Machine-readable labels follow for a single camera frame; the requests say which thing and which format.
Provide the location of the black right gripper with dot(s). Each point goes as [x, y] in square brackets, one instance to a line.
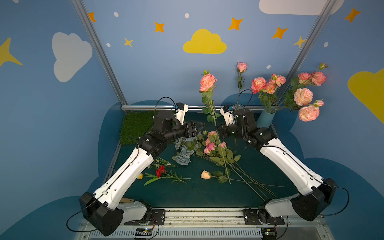
[223, 130]

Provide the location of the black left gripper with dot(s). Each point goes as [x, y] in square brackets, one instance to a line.
[190, 129]

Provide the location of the salmon pink rose cluster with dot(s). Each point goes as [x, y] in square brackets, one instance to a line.
[271, 89]

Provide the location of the pink rose trio spray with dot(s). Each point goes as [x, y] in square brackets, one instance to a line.
[208, 84]

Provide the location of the pink rosebud long stem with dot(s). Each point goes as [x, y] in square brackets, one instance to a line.
[241, 68]

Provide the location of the pale pink rose spray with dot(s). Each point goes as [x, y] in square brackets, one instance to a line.
[302, 101]

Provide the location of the pink rose spray stem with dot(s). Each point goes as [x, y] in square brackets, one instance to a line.
[306, 80]

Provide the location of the single pink rose stem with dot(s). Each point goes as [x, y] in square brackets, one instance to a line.
[257, 87]

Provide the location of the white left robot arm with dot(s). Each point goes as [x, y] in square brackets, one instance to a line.
[100, 208]

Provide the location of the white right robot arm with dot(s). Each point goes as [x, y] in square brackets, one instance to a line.
[315, 193]

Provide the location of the light blue cylinder vase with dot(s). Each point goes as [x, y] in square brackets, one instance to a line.
[266, 117]

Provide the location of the green artificial grass mat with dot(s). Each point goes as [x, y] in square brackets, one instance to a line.
[135, 124]

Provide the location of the grey blue artificial flower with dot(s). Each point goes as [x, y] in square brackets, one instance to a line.
[183, 155]

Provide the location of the pile of pink roses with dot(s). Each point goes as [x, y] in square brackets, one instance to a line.
[212, 149]

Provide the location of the red carnation flower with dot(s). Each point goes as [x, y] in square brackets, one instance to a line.
[162, 173]

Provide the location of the peach rose stem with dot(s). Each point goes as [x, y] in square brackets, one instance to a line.
[218, 175]

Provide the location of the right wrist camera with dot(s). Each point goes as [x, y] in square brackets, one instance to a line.
[227, 113]

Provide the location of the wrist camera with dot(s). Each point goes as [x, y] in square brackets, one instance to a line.
[181, 110]
[227, 113]

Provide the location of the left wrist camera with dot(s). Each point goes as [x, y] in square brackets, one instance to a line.
[181, 110]

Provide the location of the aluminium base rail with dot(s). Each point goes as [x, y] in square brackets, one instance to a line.
[214, 224]

